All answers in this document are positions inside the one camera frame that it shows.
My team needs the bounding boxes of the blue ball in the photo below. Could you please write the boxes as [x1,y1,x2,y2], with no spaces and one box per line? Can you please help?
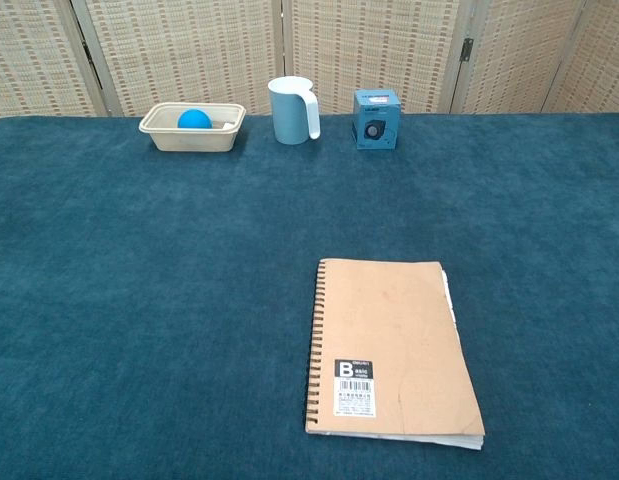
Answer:
[177,108,213,131]

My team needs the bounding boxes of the white mug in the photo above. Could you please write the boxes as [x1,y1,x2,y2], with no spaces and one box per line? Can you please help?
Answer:
[267,76,322,147]

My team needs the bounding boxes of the dark blue table cloth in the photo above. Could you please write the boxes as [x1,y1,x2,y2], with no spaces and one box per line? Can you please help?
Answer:
[0,113,619,480]

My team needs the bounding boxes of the blue cardboard product box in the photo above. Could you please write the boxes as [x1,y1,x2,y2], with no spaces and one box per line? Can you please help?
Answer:
[352,89,402,151]

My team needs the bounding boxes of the beige rectangular food tray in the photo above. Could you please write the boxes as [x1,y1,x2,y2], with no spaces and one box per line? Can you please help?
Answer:
[138,102,247,153]

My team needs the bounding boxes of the kraft cover spiral notebook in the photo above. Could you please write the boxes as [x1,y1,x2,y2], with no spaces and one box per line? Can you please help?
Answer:
[303,257,487,452]

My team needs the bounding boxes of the woven bamboo folding screen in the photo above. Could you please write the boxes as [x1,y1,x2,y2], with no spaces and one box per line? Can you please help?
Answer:
[0,0,619,121]

